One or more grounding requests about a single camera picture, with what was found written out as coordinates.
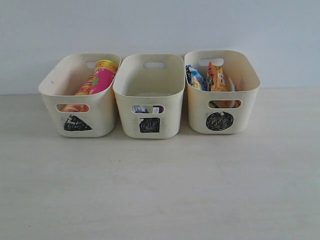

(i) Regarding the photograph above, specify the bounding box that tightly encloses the blue noodle packet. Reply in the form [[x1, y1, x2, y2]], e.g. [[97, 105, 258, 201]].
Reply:
[[185, 65, 207, 91]]

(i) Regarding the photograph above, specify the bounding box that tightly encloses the orange noodle packet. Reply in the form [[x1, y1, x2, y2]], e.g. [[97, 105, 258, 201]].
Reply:
[[206, 61, 241, 109]]

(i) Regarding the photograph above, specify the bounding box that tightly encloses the purple juice carton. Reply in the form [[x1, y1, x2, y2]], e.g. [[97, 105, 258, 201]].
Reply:
[[152, 105, 164, 114]]

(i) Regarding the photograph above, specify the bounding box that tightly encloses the white blue milk carton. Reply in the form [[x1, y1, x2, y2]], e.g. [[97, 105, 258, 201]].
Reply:
[[132, 105, 149, 114]]

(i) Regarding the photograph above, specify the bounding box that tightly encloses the yellow Lays chips can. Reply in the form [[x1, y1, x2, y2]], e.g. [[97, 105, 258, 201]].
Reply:
[[61, 104, 90, 113]]

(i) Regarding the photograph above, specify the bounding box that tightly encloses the left cream plastic bin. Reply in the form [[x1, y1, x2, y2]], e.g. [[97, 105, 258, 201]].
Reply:
[[38, 53, 122, 138]]

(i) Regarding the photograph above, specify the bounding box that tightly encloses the middle cream plastic bin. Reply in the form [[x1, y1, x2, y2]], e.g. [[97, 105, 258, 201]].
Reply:
[[113, 54, 186, 139]]

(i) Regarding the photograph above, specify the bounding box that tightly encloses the pink Lays chips can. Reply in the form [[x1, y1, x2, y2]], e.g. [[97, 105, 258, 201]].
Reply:
[[75, 59, 118, 96]]

